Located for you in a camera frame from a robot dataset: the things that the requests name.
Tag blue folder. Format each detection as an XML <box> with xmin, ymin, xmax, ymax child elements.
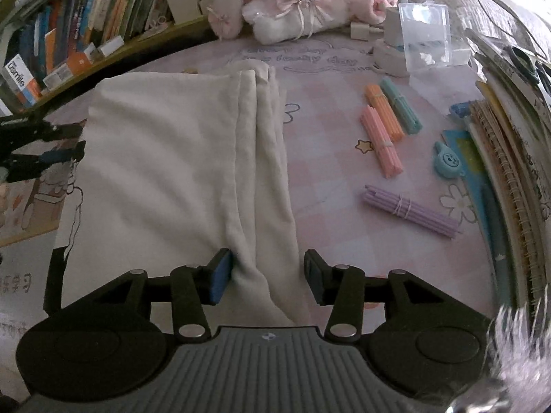
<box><xmin>441</xmin><ymin>129</ymin><xmax>517</xmax><ymax>287</ymax></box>

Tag pink stick bundle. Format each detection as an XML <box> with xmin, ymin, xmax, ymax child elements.
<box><xmin>360</xmin><ymin>105</ymin><xmax>404</xmax><ymax>179</ymax></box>

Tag blue round toy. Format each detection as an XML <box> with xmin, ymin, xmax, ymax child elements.
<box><xmin>432</xmin><ymin>140</ymin><xmax>468</xmax><ymax>180</ymax></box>

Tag wooden bookshelf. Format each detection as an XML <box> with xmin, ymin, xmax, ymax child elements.
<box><xmin>0</xmin><ymin>13</ymin><xmax>216</xmax><ymax>118</ymax></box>

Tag pink checked bedsheet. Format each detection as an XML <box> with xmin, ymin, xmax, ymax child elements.
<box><xmin>43</xmin><ymin>26</ymin><xmax>500</xmax><ymax>310</ymax></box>

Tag cartoon printed box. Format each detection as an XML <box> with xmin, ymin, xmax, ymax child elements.
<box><xmin>0</xmin><ymin>168</ymin><xmax>83</xmax><ymax>248</ymax></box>

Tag small white plug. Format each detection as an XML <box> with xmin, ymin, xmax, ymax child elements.
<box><xmin>350</xmin><ymin>21</ymin><xmax>385</xmax><ymax>42</ymax></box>

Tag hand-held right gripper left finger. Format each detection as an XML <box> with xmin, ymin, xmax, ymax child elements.
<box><xmin>92</xmin><ymin>248</ymin><xmax>234</xmax><ymax>343</ymax></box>

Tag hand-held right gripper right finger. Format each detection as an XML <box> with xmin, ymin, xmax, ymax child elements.
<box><xmin>303</xmin><ymin>249</ymin><xmax>449</xmax><ymax>343</ymax></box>

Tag clear plastic box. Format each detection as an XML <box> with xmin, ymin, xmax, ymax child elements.
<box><xmin>398</xmin><ymin>2</ymin><xmax>454</xmax><ymax>72</ymax></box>

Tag pink white plush toy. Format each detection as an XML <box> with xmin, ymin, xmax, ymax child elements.
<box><xmin>208</xmin><ymin>0</ymin><xmax>388</xmax><ymax>44</ymax></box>

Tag orange stick bundle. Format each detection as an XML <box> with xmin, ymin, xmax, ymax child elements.
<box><xmin>364</xmin><ymin>84</ymin><xmax>406</xmax><ymax>143</ymax></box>

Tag row of books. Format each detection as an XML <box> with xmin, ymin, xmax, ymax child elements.
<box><xmin>0</xmin><ymin>0</ymin><xmax>216</xmax><ymax>110</ymax></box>

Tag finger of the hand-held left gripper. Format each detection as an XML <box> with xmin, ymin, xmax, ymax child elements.
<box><xmin>0</xmin><ymin>121</ymin><xmax>85</xmax><ymax>144</ymax></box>
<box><xmin>0</xmin><ymin>141</ymin><xmax>87</xmax><ymax>183</ymax></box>

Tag stack of notebooks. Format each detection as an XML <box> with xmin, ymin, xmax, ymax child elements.
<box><xmin>467</xmin><ymin>30</ymin><xmax>551</xmax><ymax>323</ymax></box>

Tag white fluffy cloth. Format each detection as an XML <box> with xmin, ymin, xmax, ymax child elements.
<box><xmin>484</xmin><ymin>290</ymin><xmax>551</xmax><ymax>413</ymax></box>

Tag cream white garment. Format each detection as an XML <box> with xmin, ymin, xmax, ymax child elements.
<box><xmin>60</xmin><ymin>61</ymin><xmax>304</xmax><ymax>327</ymax></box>

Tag beige card box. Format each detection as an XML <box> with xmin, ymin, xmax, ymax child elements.
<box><xmin>165</xmin><ymin>0</ymin><xmax>204</xmax><ymax>25</ymax></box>

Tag scissors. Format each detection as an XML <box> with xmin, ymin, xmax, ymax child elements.
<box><xmin>503</xmin><ymin>45</ymin><xmax>551</xmax><ymax>89</ymax></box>

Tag purple stick bundle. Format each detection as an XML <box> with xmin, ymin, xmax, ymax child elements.
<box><xmin>362</xmin><ymin>185</ymin><xmax>462</xmax><ymax>240</ymax></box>

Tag teal stick bundle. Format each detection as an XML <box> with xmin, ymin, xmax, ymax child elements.
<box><xmin>381</xmin><ymin>78</ymin><xmax>423</xmax><ymax>135</ymax></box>

